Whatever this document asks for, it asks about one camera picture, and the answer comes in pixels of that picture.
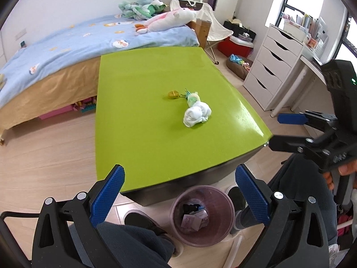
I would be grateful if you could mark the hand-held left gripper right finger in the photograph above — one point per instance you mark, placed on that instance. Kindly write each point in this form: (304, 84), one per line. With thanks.
(252, 194)

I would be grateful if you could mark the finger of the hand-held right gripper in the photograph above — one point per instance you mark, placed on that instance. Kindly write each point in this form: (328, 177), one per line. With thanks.
(284, 143)
(291, 118)

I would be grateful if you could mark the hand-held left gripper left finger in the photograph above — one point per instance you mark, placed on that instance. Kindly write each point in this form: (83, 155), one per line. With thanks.
(108, 195)

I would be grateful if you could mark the pink translucent trash bin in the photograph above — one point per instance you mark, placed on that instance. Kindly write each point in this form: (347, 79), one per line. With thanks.
(217, 229)

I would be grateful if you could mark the white carton box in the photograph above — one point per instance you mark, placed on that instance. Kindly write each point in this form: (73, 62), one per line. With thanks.
(203, 216)

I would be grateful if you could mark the black sock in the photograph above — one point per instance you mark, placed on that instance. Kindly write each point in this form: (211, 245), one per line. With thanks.
(192, 208)

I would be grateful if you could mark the purple printed paper wrapper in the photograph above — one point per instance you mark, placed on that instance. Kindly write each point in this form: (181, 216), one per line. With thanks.
(191, 222)

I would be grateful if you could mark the person's right hand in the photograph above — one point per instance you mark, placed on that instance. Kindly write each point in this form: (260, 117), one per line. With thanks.
(348, 169)

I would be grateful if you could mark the person's right black shoe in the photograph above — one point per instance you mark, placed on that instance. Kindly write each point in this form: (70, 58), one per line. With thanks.
(237, 198)

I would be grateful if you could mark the person's black shoe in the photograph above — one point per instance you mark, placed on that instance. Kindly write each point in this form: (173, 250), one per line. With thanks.
(142, 223)
(237, 198)

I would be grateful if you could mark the person's left black shoe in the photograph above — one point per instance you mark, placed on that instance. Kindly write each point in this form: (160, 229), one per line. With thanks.
(142, 223)

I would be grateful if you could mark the white desk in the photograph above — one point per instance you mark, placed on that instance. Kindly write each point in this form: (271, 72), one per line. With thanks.
(309, 67)

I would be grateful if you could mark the white drawer unit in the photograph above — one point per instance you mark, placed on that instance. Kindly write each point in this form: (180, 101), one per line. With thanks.
(270, 64)

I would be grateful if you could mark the person's left leg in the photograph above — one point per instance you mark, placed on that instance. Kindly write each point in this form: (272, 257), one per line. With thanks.
(134, 248)

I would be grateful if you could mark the brown pet bed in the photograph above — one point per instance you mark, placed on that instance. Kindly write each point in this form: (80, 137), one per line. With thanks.
(237, 68)

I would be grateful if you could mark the row of books and folders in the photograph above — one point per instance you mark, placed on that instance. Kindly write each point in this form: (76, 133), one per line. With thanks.
(312, 29)

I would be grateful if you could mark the red cooler box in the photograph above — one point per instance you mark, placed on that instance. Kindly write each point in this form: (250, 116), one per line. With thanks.
(233, 48)

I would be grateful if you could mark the colourful toy blocks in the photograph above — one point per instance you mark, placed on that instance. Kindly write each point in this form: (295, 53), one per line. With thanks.
(85, 106)

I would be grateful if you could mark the white rolled socks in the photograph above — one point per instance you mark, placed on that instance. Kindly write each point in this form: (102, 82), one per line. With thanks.
(195, 114)

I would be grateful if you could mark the pink storage box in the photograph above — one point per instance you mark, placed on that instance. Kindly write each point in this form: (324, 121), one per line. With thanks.
(55, 114)

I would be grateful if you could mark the green table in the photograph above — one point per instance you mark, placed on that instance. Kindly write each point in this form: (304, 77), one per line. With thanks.
(139, 103)

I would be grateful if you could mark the green hair scrunchie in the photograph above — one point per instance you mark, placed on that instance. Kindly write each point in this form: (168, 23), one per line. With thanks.
(193, 99)

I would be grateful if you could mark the black bag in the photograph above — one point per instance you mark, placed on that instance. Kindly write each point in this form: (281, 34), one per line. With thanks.
(241, 30)

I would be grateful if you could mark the small green hair clips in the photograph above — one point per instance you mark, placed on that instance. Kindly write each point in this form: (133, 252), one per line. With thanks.
(185, 93)

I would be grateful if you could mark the cream hat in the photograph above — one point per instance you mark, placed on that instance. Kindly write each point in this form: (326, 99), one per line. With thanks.
(234, 21)

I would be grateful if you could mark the black framed window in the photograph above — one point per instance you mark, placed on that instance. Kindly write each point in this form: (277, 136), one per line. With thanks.
(286, 2)

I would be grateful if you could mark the bed with tan skirt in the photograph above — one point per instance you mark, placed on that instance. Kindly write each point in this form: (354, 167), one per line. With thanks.
(55, 89)

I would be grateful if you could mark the yellow hair clip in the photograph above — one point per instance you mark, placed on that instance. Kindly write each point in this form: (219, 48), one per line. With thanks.
(173, 95)

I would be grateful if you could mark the white folding chair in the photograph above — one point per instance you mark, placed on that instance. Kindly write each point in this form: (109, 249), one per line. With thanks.
(216, 25)

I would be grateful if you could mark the wooden nightstand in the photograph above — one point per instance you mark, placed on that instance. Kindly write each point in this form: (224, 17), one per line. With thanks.
(202, 32)

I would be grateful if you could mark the purple box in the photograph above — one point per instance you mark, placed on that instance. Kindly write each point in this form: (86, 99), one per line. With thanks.
(212, 3)

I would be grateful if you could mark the bed with blue blanket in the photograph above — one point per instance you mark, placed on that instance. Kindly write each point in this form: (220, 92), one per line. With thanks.
(69, 47)

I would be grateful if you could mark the white axolotl plush toy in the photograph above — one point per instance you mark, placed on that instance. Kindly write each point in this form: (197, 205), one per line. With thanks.
(167, 21)

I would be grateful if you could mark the green plush toy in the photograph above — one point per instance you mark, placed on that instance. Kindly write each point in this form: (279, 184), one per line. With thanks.
(156, 7)

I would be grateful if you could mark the teal plush toy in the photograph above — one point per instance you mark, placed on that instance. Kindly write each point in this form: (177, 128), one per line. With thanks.
(132, 8)

